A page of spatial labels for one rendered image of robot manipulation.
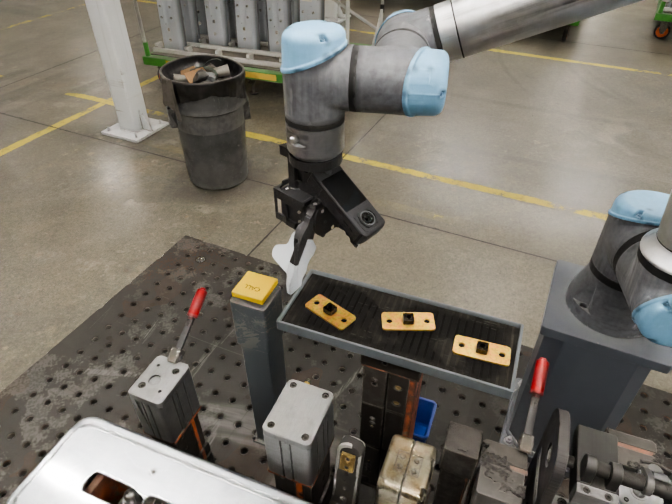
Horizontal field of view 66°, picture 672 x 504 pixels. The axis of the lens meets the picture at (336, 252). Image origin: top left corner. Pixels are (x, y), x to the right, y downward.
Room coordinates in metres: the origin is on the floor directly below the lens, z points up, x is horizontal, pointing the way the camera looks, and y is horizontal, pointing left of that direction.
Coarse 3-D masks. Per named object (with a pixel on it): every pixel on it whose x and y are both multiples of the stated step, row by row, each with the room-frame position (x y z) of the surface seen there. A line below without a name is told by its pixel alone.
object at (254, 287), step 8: (248, 272) 0.70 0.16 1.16; (240, 280) 0.68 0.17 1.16; (248, 280) 0.68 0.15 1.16; (256, 280) 0.68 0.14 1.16; (264, 280) 0.68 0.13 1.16; (272, 280) 0.68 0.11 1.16; (240, 288) 0.65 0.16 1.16; (248, 288) 0.65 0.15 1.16; (256, 288) 0.65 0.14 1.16; (264, 288) 0.65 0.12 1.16; (272, 288) 0.66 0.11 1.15; (240, 296) 0.64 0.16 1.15; (248, 296) 0.64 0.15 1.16; (256, 296) 0.63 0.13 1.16; (264, 296) 0.64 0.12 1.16
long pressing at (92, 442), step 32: (64, 448) 0.45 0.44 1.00; (96, 448) 0.45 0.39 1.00; (128, 448) 0.45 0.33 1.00; (160, 448) 0.45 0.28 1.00; (32, 480) 0.40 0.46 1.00; (64, 480) 0.40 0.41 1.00; (128, 480) 0.40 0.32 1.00; (160, 480) 0.40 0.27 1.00; (192, 480) 0.40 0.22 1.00; (224, 480) 0.40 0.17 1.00
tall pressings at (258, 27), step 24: (168, 0) 4.65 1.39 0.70; (192, 0) 4.89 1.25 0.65; (216, 0) 4.77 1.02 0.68; (240, 0) 4.69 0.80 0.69; (264, 0) 4.90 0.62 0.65; (288, 0) 4.61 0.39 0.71; (312, 0) 4.47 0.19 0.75; (168, 24) 4.65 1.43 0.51; (192, 24) 4.86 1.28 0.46; (216, 24) 4.76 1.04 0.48; (240, 24) 4.68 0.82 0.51; (264, 24) 4.88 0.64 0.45; (288, 24) 4.59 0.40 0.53; (168, 48) 4.65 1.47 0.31
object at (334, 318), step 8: (320, 296) 0.63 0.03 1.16; (312, 304) 0.61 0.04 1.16; (320, 304) 0.61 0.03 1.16; (328, 304) 0.60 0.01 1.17; (336, 304) 0.61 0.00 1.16; (320, 312) 0.59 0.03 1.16; (328, 312) 0.59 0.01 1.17; (336, 312) 0.59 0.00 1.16; (344, 312) 0.59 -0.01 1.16; (328, 320) 0.58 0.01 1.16; (336, 320) 0.58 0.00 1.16; (352, 320) 0.58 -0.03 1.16; (344, 328) 0.56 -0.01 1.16
